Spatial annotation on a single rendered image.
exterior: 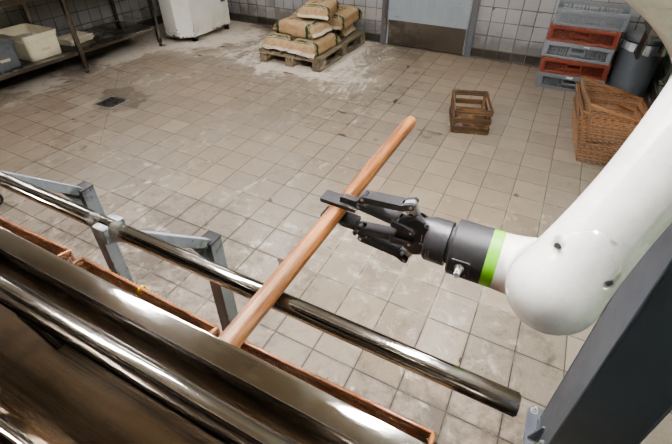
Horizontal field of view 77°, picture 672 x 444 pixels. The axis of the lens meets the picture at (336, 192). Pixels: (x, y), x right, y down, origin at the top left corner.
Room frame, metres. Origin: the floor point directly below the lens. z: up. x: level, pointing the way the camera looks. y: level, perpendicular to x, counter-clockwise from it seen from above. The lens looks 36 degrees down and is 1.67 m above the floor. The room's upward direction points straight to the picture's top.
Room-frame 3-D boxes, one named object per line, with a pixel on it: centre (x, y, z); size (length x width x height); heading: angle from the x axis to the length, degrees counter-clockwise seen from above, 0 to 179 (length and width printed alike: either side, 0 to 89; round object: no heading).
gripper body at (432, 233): (0.52, -0.15, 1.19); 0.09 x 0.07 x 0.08; 63
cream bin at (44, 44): (4.37, 3.14, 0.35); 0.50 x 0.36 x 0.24; 64
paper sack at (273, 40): (4.98, 0.55, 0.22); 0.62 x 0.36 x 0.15; 158
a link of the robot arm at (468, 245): (0.49, -0.21, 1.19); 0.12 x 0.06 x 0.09; 153
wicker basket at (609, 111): (2.84, -2.04, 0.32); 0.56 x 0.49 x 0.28; 161
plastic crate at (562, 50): (4.13, -2.36, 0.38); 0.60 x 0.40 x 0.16; 61
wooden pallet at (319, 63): (5.16, 0.25, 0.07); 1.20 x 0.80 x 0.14; 153
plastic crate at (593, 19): (4.12, -2.37, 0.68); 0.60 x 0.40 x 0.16; 63
